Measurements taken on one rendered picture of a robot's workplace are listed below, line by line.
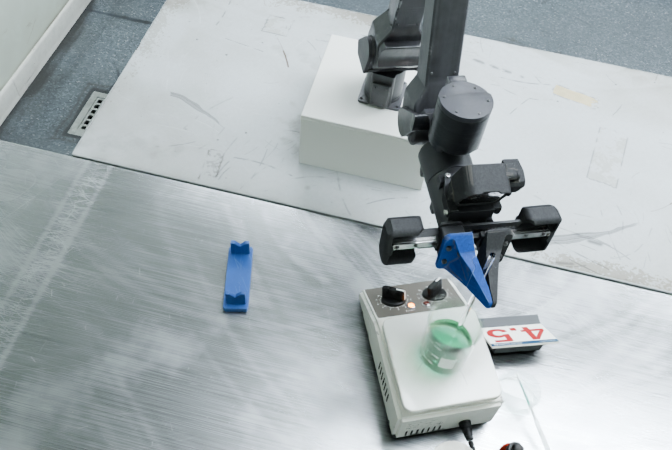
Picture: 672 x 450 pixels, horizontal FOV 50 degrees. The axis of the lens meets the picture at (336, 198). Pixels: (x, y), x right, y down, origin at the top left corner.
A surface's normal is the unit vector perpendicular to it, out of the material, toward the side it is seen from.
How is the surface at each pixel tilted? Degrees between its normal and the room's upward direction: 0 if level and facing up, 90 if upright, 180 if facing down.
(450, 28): 72
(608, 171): 0
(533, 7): 0
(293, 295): 0
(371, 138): 90
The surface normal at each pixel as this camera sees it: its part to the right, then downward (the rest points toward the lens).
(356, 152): -0.22, 0.77
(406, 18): 0.14, 0.89
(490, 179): 0.17, -0.28
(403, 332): 0.07, -0.60
